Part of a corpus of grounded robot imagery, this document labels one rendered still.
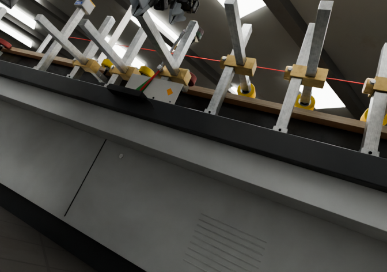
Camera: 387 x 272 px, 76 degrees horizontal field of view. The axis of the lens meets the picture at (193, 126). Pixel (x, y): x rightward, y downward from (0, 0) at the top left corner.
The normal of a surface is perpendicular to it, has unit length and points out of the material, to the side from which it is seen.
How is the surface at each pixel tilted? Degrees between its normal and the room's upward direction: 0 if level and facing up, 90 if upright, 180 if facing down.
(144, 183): 90
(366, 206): 90
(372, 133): 90
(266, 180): 90
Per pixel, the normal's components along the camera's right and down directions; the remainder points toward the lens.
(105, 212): -0.28, -0.41
